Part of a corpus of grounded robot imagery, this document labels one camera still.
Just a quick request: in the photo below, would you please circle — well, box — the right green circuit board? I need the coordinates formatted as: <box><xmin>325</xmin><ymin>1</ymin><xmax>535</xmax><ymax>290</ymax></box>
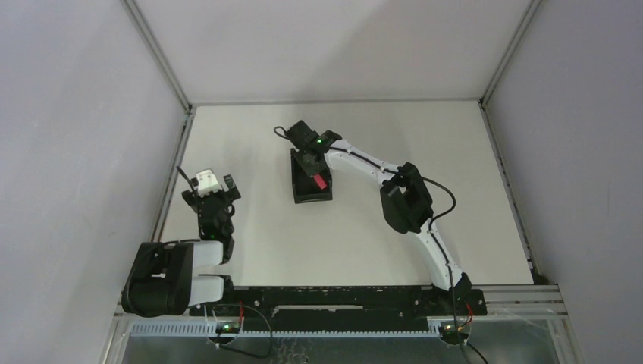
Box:
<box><xmin>439</xmin><ymin>325</ymin><xmax>469</xmax><ymax>346</ymax></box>

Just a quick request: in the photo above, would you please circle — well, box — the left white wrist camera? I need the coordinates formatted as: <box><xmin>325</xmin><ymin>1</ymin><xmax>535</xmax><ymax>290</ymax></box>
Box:
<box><xmin>195</xmin><ymin>169</ymin><xmax>223</xmax><ymax>197</ymax></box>

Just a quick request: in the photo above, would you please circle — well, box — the aluminium frame profile right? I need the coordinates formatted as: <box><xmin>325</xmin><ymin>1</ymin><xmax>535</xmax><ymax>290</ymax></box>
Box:
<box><xmin>478</xmin><ymin>284</ymin><xmax>568</xmax><ymax>321</ymax></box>

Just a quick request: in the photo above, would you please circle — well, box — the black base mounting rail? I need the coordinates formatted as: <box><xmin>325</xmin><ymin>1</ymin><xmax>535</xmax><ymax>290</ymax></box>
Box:
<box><xmin>219</xmin><ymin>285</ymin><xmax>488</xmax><ymax>317</ymax></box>

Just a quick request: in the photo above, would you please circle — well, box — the red handled screwdriver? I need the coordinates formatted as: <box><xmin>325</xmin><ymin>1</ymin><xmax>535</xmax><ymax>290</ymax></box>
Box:
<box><xmin>312</xmin><ymin>174</ymin><xmax>328</xmax><ymax>190</ymax></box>

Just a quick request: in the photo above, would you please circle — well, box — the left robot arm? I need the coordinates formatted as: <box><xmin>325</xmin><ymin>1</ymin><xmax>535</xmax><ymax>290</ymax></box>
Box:
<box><xmin>121</xmin><ymin>169</ymin><xmax>240</xmax><ymax>318</ymax></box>

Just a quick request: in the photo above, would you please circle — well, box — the right black base cable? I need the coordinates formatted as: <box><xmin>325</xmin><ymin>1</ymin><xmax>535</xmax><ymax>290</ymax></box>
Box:
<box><xmin>452</xmin><ymin>301</ymin><xmax>488</xmax><ymax>364</ymax></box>

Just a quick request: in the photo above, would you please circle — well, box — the green circuit board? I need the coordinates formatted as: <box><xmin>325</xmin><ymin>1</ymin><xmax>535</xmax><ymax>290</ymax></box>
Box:
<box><xmin>216</xmin><ymin>322</ymin><xmax>241</xmax><ymax>335</ymax></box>
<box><xmin>439</xmin><ymin>325</ymin><xmax>469</xmax><ymax>346</ymax></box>

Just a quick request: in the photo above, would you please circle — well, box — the black plastic bin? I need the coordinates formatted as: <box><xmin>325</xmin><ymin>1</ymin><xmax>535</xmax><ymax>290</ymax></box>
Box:
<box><xmin>290</xmin><ymin>148</ymin><xmax>333</xmax><ymax>204</ymax></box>

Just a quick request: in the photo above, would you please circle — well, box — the white slotted cable duct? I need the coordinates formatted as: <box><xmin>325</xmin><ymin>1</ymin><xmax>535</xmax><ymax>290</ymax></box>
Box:
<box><xmin>129</xmin><ymin>321</ymin><xmax>443</xmax><ymax>338</ymax></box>

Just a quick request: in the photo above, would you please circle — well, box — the left black loop cable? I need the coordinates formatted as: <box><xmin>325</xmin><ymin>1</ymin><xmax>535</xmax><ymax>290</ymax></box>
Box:
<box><xmin>213</xmin><ymin>303</ymin><xmax>274</xmax><ymax>360</ymax></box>

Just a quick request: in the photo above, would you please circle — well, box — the left green circuit board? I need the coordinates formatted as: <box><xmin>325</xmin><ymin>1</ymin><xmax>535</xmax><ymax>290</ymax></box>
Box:
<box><xmin>216</xmin><ymin>322</ymin><xmax>241</xmax><ymax>335</ymax></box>

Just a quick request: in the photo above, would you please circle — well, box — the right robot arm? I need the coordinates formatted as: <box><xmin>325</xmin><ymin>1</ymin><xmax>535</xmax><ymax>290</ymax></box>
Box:
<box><xmin>273</xmin><ymin>120</ymin><xmax>472</xmax><ymax>315</ymax></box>

